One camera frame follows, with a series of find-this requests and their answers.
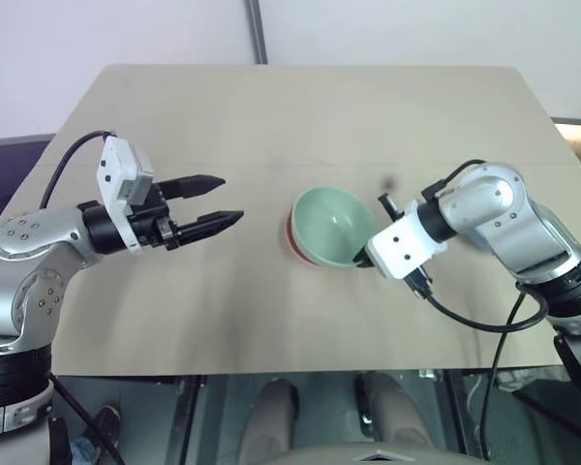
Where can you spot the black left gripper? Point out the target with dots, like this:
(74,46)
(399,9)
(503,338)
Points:
(150,225)

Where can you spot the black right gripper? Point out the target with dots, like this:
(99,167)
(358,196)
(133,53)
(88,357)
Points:
(389,207)

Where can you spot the green bowl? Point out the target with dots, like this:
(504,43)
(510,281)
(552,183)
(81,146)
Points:
(329,218)

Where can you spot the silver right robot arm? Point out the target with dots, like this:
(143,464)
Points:
(508,223)

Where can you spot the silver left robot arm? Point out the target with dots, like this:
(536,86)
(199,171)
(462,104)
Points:
(24,242)

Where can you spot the pink bowl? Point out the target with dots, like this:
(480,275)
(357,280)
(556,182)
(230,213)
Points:
(290,239)

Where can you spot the dark rounded shape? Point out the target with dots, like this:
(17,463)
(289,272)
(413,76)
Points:
(278,416)

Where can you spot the grey vertical pole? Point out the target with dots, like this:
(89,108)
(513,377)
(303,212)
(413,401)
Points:
(256,31)

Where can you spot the dark furniture beside table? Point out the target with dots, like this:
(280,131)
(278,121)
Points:
(9,164)

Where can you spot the metal table leg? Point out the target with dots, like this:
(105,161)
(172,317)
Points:
(190,416)

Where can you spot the dark shoe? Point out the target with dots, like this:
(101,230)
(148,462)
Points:
(109,426)

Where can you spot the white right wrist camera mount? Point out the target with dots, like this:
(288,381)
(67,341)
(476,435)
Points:
(399,244)

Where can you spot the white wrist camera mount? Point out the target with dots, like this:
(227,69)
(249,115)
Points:
(118,169)
(399,244)

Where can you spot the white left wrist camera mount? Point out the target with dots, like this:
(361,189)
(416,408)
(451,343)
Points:
(118,169)

